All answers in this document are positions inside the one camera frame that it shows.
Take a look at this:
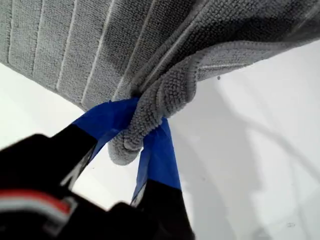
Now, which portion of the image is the grey striped towel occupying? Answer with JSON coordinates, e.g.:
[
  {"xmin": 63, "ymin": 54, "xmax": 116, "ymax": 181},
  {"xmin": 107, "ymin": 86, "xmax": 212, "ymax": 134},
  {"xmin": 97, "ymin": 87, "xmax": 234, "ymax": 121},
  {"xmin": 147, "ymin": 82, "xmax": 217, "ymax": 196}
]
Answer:
[{"xmin": 0, "ymin": 0, "xmax": 320, "ymax": 167}]

